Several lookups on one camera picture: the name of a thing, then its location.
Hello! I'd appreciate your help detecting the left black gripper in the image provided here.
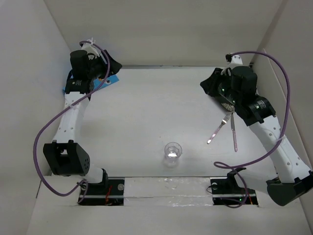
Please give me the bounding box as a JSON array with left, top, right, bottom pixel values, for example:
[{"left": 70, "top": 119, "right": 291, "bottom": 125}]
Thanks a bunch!
[{"left": 87, "top": 50, "right": 121, "bottom": 81}]

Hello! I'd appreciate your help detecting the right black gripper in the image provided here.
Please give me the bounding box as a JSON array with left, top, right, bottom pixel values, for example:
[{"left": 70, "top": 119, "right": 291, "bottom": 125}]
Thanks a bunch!
[{"left": 200, "top": 68, "right": 241, "bottom": 105}]

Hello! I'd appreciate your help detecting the black floral square plate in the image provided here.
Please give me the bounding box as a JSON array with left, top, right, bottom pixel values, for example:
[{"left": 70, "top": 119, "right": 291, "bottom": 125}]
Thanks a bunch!
[{"left": 215, "top": 96, "right": 235, "bottom": 112}]

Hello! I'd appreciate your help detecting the blue space-print cloth placemat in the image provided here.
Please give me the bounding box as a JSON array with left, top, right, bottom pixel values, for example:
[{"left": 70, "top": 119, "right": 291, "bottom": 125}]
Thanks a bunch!
[{"left": 64, "top": 74, "right": 120, "bottom": 94}]

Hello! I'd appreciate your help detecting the knife with pink handle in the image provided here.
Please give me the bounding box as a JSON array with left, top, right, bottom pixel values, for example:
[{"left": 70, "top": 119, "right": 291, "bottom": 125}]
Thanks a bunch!
[{"left": 230, "top": 113, "right": 238, "bottom": 152}]

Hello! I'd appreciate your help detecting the fork with pink handle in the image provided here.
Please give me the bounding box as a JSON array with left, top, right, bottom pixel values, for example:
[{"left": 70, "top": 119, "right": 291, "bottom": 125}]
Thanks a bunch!
[{"left": 207, "top": 113, "right": 232, "bottom": 144}]

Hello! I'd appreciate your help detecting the clear plastic cup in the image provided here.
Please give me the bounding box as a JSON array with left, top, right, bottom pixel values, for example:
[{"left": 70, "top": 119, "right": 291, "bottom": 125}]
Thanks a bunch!
[{"left": 163, "top": 142, "right": 182, "bottom": 168}]

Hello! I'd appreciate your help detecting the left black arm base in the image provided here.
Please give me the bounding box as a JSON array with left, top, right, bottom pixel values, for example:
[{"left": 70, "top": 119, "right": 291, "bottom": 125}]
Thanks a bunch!
[{"left": 78, "top": 178, "right": 125, "bottom": 206}]

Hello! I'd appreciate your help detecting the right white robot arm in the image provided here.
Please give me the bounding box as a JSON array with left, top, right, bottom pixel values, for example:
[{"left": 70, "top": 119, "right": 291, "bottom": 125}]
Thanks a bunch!
[{"left": 200, "top": 66, "right": 313, "bottom": 206}]

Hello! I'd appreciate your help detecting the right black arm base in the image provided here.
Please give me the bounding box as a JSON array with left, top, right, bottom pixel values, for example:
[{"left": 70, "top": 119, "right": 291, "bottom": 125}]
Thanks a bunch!
[{"left": 206, "top": 172, "right": 258, "bottom": 207}]

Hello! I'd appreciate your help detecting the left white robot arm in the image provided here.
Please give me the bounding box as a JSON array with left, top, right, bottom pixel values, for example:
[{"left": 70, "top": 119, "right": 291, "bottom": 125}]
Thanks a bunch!
[{"left": 43, "top": 47, "right": 122, "bottom": 194}]

